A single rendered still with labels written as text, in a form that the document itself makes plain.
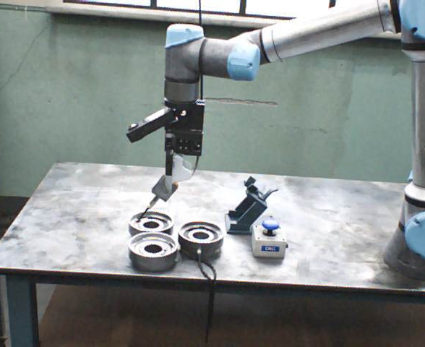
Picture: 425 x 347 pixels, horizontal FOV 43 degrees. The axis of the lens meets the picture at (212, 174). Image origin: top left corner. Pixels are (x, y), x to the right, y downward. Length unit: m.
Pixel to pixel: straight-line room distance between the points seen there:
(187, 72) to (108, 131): 1.78
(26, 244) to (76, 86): 1.66
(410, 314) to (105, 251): 0.86
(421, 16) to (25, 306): 0.97
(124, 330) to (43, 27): 1.79
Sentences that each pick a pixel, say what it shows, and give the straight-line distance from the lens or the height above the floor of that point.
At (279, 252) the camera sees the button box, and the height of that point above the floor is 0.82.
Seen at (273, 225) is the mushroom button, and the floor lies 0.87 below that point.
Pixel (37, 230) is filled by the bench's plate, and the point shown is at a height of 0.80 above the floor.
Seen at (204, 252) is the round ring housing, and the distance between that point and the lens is 1.19.
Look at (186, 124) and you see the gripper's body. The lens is 1.16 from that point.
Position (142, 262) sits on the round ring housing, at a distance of 1.13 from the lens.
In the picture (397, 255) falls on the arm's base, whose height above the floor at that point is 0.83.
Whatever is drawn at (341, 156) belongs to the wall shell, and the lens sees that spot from 2.96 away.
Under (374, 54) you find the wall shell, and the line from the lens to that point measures 2.86.
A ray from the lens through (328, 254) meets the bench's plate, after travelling 1.29.
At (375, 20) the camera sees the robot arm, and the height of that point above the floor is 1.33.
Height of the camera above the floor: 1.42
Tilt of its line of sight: 22 degrees down
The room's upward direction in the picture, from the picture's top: 5 degrees clockwise
